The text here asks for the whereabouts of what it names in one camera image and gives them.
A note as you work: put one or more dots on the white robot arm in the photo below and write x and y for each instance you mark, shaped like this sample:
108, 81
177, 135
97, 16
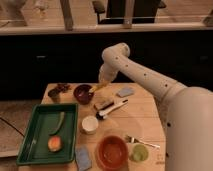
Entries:
189, 133

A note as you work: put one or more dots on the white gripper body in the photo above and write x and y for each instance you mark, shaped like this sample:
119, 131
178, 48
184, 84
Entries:
107, 74

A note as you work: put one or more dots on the orange bowl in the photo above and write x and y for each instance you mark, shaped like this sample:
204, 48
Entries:
111, 153

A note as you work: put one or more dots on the black white dish brush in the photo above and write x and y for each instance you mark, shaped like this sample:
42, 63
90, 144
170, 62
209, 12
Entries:
102, 114

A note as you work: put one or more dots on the metal fork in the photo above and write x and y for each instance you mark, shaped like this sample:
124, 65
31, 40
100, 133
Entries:
131, 139

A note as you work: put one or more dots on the light green cup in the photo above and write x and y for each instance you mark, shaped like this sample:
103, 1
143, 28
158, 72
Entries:
139, 153

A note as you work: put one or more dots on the wooden block eraser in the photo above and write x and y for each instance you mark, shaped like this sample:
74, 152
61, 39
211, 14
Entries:
102, 104

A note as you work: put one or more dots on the yellow banana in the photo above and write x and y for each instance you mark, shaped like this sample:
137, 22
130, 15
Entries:
97, 87

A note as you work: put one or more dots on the green plastic tray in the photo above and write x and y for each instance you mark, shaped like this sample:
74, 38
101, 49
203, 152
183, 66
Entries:
44, 119

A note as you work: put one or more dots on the orange peach fruit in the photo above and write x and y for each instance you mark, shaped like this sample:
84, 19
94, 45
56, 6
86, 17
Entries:
54, 143

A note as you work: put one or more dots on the blue sponge front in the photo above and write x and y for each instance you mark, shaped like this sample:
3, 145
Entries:
82, 158

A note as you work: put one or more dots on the dark purple bowl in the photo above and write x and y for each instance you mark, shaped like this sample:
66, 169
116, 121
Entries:
82, 94

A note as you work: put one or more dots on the white cup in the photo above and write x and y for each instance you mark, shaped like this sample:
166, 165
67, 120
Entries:
90, 124

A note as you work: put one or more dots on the blue grey sponge back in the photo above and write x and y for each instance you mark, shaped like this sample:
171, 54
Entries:
124, 92

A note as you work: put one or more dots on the brown grapes toy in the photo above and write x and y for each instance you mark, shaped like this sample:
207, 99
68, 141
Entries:
63, 87

